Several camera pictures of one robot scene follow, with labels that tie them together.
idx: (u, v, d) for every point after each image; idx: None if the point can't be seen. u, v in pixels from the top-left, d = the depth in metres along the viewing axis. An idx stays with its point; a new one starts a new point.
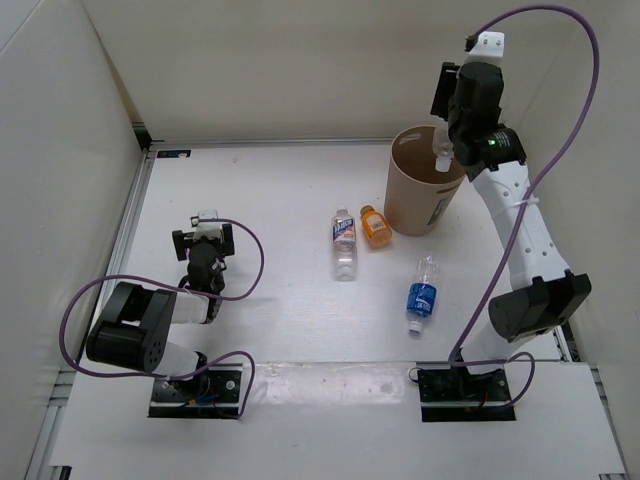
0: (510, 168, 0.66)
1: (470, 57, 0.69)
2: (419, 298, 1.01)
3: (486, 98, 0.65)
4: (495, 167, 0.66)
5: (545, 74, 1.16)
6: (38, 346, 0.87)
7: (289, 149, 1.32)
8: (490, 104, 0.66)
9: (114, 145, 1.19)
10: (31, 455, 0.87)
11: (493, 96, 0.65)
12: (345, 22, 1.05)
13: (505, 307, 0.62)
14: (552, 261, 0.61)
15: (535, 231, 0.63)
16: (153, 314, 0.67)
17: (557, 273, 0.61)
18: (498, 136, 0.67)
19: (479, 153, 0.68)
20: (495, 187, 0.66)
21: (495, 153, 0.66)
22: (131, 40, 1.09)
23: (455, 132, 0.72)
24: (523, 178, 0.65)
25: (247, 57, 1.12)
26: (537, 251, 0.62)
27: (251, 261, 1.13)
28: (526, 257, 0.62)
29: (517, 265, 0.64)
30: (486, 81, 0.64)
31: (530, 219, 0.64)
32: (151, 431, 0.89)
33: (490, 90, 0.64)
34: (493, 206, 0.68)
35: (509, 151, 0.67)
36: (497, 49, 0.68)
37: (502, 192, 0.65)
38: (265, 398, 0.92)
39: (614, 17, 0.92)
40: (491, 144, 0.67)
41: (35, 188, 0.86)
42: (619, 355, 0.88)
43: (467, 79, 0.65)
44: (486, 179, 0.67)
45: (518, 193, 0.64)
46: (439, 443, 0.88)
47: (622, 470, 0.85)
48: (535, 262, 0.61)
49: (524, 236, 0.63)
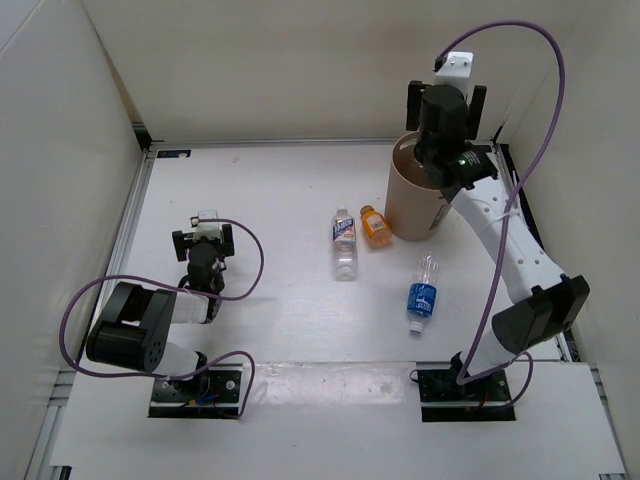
0: (485, 185, 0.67)
1: (439, 78, 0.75)
2: (420, 298, 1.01)
3: (452, 120, 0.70)
4: (470, 185, 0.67)
5: (545, 74, 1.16)
6: (38, 346, 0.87)
7: (289, 150, 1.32)
8: (457, 126, 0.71)
9: (114, 145, 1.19)
10: (31, 455, 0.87)
11: (458, 118, 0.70)
12: (345, 22, 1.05)
13: (508, 324, 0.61)
14: (546, 269, 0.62)
15: (522, 239, 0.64)
16: (153, 313, 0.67)
17: (554, 280, 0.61)
18: (468, 156, 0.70)
19: (452, 173, 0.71)
20: (475, 205, 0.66)
21: (466, 171, 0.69)
22: (131, 40, 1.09)
23: (427, 160, 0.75)
24: (500, 191, 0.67)
25: (247, 57, 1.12)
26: (529, 261, 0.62)
27: (251, 262, 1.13)
28: (519, 268, 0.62)
29: (511, 277, 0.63)
30: (451, 105, 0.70)
31: (516, 230, 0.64)
32: (151, 431, 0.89)
33: (455, 112, 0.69)
34: (476, 223, 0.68)
35: (481, 169, 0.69)
36: (463, 69, 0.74)
37: (483, 208, 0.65)
38: (265, 398, 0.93)
39: (614, 16, 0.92)
40: (461, 164, 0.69)
41: (35, 187, 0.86)
42: (619, 355, 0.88)
43: (432, 104, 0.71)
44: (464, 197, 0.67)
45: (497, 206, 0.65)
46: (439, 442, 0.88)
47: (622, 470, 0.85)
48: (529, 271, 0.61)
49: (513, 247, 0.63)
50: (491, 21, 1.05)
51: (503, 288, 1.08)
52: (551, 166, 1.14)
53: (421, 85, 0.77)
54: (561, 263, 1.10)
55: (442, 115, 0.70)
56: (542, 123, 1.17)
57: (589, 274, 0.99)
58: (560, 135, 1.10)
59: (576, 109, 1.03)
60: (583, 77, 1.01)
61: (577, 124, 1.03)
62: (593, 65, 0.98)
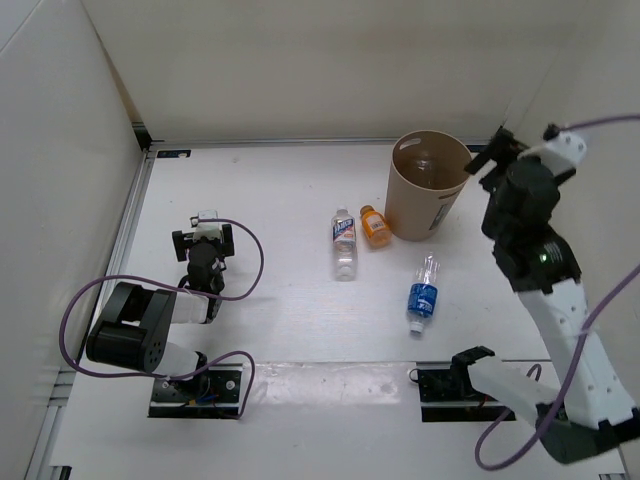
0: (565, 288, 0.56)
1: (544, 150, 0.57)
2: (421, 298, 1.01)
3: (539, 210, 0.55)
4: (548, 288, 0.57)
5: (545, 74, 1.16)
6: (38, 345, 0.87)
7: (288, 150, 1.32)
8: (544, 216, 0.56)
9: (114, 145, 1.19)
10: (31, 455, 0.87)
11: (547, 207, 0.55)
12: (345, 22, 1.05)
13: (562, 437, 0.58)
14: (616, 400, 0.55)
15: (596, 360, 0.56)
16: (153, 313, 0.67)
17: (623, 413, 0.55)
18: (551, 250, 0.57)
19: (529, 269, 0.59)
20: (549, 311, 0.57)
21: (546, 270, 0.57)
22: (131, 40, 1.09)
23: (497, 239, 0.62)
24: (580, 298, 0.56)
25: (247, 57, 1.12)
26: (601, 388, 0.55)
27: (251, 262, 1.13)
28: (589, 394, 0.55)
29: (573, 396, 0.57)
30: (541, 193, 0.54)
31: (591, 348, 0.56)
32: (150, 431, 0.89)
33: (544, 203, 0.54)
34: (544, 325, 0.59)
35: (563, 266, 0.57)
36: (577, 154, 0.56)
37: (558, 318, 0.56)
38: (265, 398, 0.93)
39: (614, 16, 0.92)
40: (541, 260, 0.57)
41: (35, 188, 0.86)
42: (619, 355, 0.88)
43: (517, 188, 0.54)
44: (537, 297, 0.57)
45: (575, 318, 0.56)
46: (439, 443, 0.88)
47: (622, 470, 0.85)
48: (600, 401, 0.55)
49: (585, 368, 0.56)
50: (491, 21, 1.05)
51: (503, 288, 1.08)
52: None
53: (512, 139, 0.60)
54: None
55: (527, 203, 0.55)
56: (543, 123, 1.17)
57: (590, 274, 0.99)
58: None
59: (576, 109, 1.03)
60: (583, 77, 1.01)
61: (577, 124, 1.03)
62: (593, 65, 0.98)
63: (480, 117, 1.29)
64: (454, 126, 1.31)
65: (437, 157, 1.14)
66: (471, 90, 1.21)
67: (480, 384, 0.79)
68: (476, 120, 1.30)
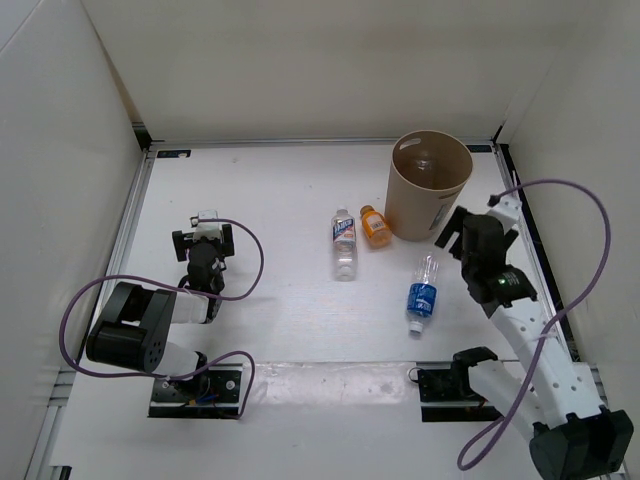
0: (523, 305, 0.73)
1: (494, 211, 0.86)
2: (419, 298, 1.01)
3: (490, 244, 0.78)
4: (509, 303, 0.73)
5: (545, 75, 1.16)
6: (37, 346, 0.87)
7: (288, 150, 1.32)
8: (496, 250, 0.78)
9: (114, 145, 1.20)
10: (31, 455, 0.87)
11: (496, 243, 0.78)
12: (344, 23, 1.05)
13: (545, 451, 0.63)
14: (582, 397, 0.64)
15: (558, 364, 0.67)
16: (153, 314, 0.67)
17: (591, 410, 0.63)
18: (507, 276, 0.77)
19: (492, 292, 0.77)
20: (512, 323, 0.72)
21: (506, 292, 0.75)
22: (131, 41, 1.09)
23: (467, 273, 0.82)
24: (538, 313, 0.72)
25: (247, 57, 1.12)
26: (565, 386, 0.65)
27: (251, 262, 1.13)
28: (554, 392, 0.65)
29: (546, 401, 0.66)
30: (489, 232, 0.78)
31: (553, 353, 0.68)
32: (150, 431, 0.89)
33: (492, 238, 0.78)
34: (513, 340, 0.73)
35: (521, 289, 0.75)
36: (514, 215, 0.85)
37: (520, 327, 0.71)
38: (265, 398, 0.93)
39: (614, 16, 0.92)
40: (501, 284, 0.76)
41: (35, 188, 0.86)
42: (619, 356, 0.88)
43: (471, 229, 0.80)
44: (501, 314, 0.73)
45: (534, 328, 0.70)
46: (438, 442, 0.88)
47: (622, 470, 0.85)
48: (564, 397, 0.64)
49: (548, 369, 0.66)
50: (491, 21, 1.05)
51: None
52: (551, 166, 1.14)
53: (465, 211, 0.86)
54: (562, 263, 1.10)
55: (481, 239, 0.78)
56: (542, 123, 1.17)
57: (590, 274, 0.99)
58: (560, 136, 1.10)
59: (576, 109, 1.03)
60: (583, 77, 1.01)
61: (577, 124, 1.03)
62: (592, 65, 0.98)
63: (479, 117, 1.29)
64: (454, 126, 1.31)
65: (437, 157, 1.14)
66: (471, 90, 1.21)
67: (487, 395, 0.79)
68: (476, 120, 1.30)
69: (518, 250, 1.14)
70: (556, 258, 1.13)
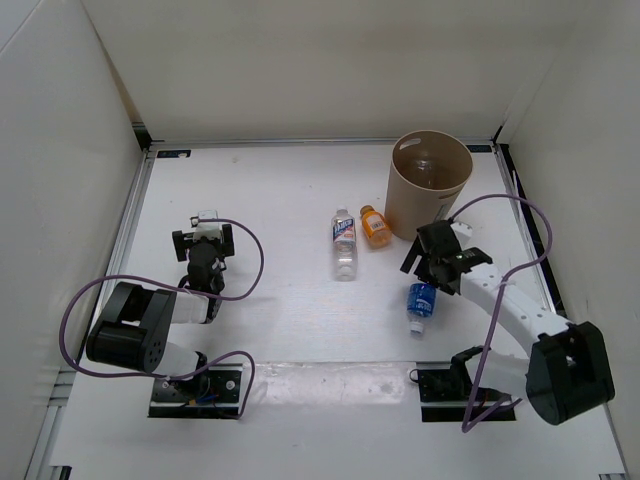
0: (481, 267, 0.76)
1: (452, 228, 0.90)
2: (420, 298, 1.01)
3: (440, 233, 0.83)
4: (468, 268, 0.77)
5: (545, 74, 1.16)
6: (37, 346, 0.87)
7: (288, 150, 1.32)
8: (448, 238, 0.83)
9: (114, 146, 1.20)
10: (31, 455, 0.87)
11: (445, 231, 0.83)
12: (345, 23, 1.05)
13: (541, 388, 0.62)
14: (550, 320, 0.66)
15: (522, 302, 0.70)
16: (153, 314, 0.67)
17: (561, 328, 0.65)
18: (463, 252, 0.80)
19: (453, 268, 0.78)
20: (475, 282, 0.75)
21: (465, 263, 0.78)
22: (131, 40, 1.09)
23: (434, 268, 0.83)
24: (495, 270, 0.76)
25: (247, 57, 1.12)
26: (533, 316, 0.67)
27: (251, 262, 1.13)
28: (524, 322, 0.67)
29: (523, 337, 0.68)
30: (436, 224, 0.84)
31: (515, 295, 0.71)
32: (150, 431, 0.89)
33: (440, 227, 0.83)
34: (480, 300, 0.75)
35: (477, 256, 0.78)
36: (468, 233, 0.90)
37: (482, 283, 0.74)
38: (265, 398, 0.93)
39: (614, 16, 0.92)
40: (458, 258, 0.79)
41: (35, 188, 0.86)
42: (619, 355, 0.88)
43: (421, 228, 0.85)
44: (465, 280, 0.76)
45: (495, 281, 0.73)
46: (438, 442, 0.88)
47: (622, 470, 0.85)
48: (534, 323, 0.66)
49: (513, 307, 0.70)
50: (490, 21, 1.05)
51: None
52: (551, 166, 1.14)
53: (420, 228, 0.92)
54: (562, 262, 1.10)
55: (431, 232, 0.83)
56: (542, 122, 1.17)
57: (590, 274, 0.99)
58: (560, 136, 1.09)
59: (576, 109, 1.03)
60: (583, 77, 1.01)
61: (577, 125, 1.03)
62: (592, 65, 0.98)
63: (479, 117, 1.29)
64: (454, 126, 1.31)
65: (437, 157, 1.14)
66: (471, 90, 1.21)
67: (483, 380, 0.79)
68: (476, 119, 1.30)
69: (518, 250, 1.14)
70: (556, 258, 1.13)
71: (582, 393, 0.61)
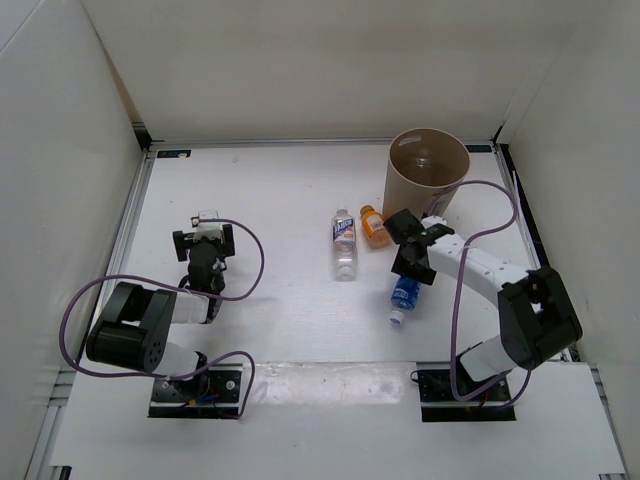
0: (446, 238, 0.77)
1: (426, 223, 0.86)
2: (398, 287, 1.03)
3: (402, 219, 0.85)
4: (433, 241, 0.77)
5: (545, 75, 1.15)
6: (38, 346, 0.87)
7: (287, 149, 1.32)
8: (412, 222, 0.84)
9: (114, 145, 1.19)
10: (31, 456, 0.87)
11: (407, 216, 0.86)
12: (345, 24, 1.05)
13: (513, 336, 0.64)
14: (512, 270, 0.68)
15: (485, 259, 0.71)
16: (153, 313, 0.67)
17: (521, 274, 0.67)
18: (427, 229, 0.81)
19: (419, 244, 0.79)
20: (440, 252, 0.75)
21: (429, 237, 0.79)
22: (131, 41, 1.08)
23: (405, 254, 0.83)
24: (458, 238, 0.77)
25: (247, 57, 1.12)
26: (495, 269, 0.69)
27: (251, 262, 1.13)
28: (488, 277, 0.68)
29: (491, 291, 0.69)
30: (398, 213, 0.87)
31: (478, 255, 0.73)
32: (150, 432, 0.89)
33: (401, 214, 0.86)
34: (449, 268, 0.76)
35: (441, 229, 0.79)
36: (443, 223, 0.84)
37: (447, 251, 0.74)
38: (265, 398, 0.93)
39: (614, 17, 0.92)
40: (423, 234, 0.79)
41: (35, 187, 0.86)
42: (619, 355, 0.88)
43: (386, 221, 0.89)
44: (431, 252, 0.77)
45: (459, 247, 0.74)
46: (438, 442, 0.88)
47: (621, 470, 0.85)
48: (497, 275, 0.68)
49: (477, 265, 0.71)
50: (491, 22, 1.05)
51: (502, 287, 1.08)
52: (551, 166, 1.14)
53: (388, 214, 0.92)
54: (562, 263, 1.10)
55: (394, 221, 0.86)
56: (542, 123, 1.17)
57: (590, 274, 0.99)
58: (560, 135, 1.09)
59: (576, 109, 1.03)
60: (584, 76, 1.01)
61: (576, 125, 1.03)
62: (593, 66, 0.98)
63: (480, 117, 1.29)
64: (454, 126, 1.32)
65: (437, 156, 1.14)
66: (471, 90, 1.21)
67: (478, 367, 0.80)
68: (476, 119, 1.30)
69: (518, 248, 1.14)
70: (556, 258, 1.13)
71: (554, 335, 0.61)
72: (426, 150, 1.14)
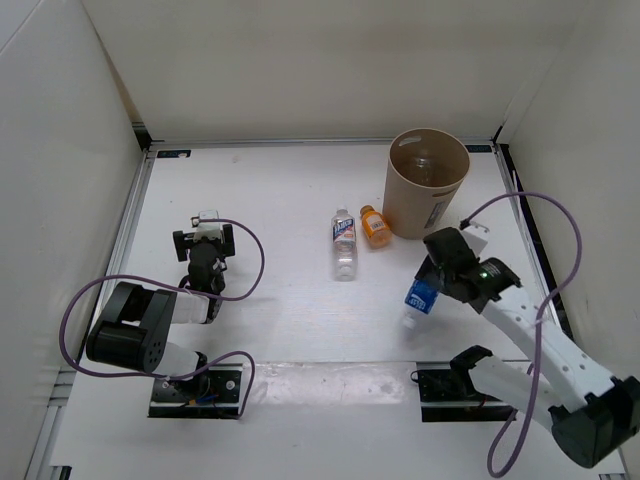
0: (511, 294, 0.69)
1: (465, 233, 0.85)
2: (415, 294, 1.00)
3: (451, 245, 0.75)
4: (497, 296, 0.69)
5: (546, 75, 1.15)
6: (38, 346, 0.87)
7: (287, 149, 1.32)
8: (461, 249, 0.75)
9: (114, 145, 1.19)
10: (31, 456, 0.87)
11: (457, 242, 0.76)
12: (345, 24, 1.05)
13: (571, 435, 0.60)
14: (594, 373, 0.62)
15: (560, 345, 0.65)
16: (153, 313, 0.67)
17: (605, 384, 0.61)
18: (486, 269, 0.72)
19: (476, 288, 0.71)
20: (505, 313, 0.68)
21: (489, 283, 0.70)
22: (131, 40, 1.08)
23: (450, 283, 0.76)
24: (528, 299, 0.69)
25: (248, 58, 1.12)
26: (574, 367, 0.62)
27: (251, 262, 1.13)
28: (566, 376, 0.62)
29: (562, 389, 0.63)
30: (446, 234, 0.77)
31: (552, 335, 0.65)
32: (151, 431, 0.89)
33: (451, 239, 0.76)
34: (510, 332, 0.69)
35: (502, 277, 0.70)
36: (485, 237, 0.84)
37: (514, 316, 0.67)
38: (265, 398, 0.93)
39: (613, 18, 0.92)
40: (482, 278, 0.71)
41: (35, 187, 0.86)
42: (620, 356, 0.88)
43: (429, 240, 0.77)
44: (494, 309, 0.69)
45: (529, 314, 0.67)
46: (438, 442, 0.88)
47: (621, 470, 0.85)
48: (578, 379, 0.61)
49: (552, 353, 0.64)
50: (491, 22, 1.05)
51: None
52: (552, 166, 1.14)
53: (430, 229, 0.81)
54: (562, 263, 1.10)
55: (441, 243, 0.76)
56: (542, 123, 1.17)
57: (590, 275, 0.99)
58: (560, 136, 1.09)
59: (576, 109, 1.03)
60: (584, 76, 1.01)
61: (577, 125, 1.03)
62: (592, 66, 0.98)
63: (479, 117, 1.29)
64: (454, 126, 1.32)
65: (437, 156, 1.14)
66: (471, 90, 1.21)
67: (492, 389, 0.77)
68: (476, 120, 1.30)
69: (518, 249, 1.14)
70: (556, 259, 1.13)
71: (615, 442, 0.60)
72: (427, 150, 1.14)
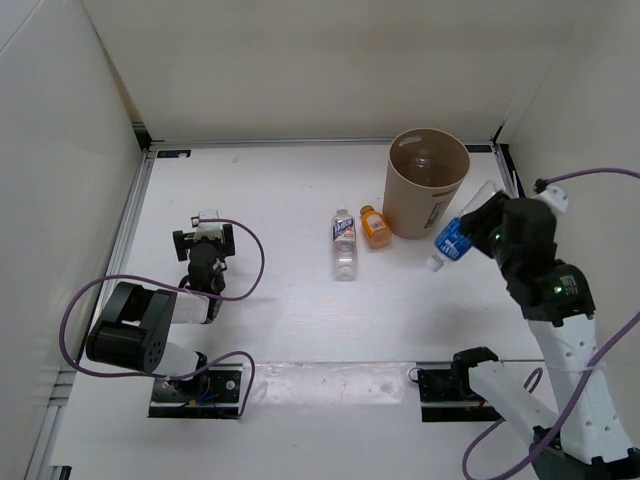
0: (576, 325, 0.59)
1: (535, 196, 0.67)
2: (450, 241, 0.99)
3: (539, 232, 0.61)
4: (560, 321, 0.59)
5: (546, 75, 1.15)
6: (38, 346, 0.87)
7: (287, 149, 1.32)
8: (546, 239, 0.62)
9: (114, 145, 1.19)
10: (31, 455, 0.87)
11: (546, 230, 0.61)
12: (345, 24, 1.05)
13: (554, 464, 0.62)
14: (614, 439, 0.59)
15: (597, 399, 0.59)
16: (153, 313, 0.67)
17: (618, 451, 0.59)
18: (562, 282, 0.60)
19: (540, 297, 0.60)
20: (556, 342, 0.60)
21: (559, 302, 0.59)
22: (131, 40, 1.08)
23: (508, 269, 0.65)
24: (589, 336, 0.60)
25: (248, 58, 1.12)
26: (599, 426, 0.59)
27: (251, 262, 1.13)
28: (584, 431, 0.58)
29: (569, 431, 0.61)
30: (539, 217, 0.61)
31: (594, 385, 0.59)
32: (151, 431, 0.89)
33: (542, 224, 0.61)
34: (549, 354, 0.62)
35: (576, 299, 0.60)
36: (563, 207, 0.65)
37: (565, 351, 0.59)
38: (265, 398, 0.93)
39: (613, 18, 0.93)
40: (555, 293, 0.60)
41: (35, 187, 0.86)
42: (620, 356, 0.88)
43: (516, 214, 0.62)
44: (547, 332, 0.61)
45: (583, 355, 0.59)
46: (438, 442, 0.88)
47: None
48: (596, 440, 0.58)
49: (586, 405, 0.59)
50: (491, 22, 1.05)
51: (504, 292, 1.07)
52: (552, 166, 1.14)
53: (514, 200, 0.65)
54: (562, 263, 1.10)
55: (527, 226, 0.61)
56: (542, 123, 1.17)
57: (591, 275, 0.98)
58: (560, 136, 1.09)
59: (576, 109, 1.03)
60: (584, 76, 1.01)
61: (577, 125, 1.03)
62: (592, 66, 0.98)
63: (479, 118, 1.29)
64: (454, 126, 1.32)
65: (437, 156, 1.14)
66: (471, 90, 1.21)
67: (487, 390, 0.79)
68: (476, 120, 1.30)
69: None
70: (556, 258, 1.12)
71: None
72: (426, 150, 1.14)
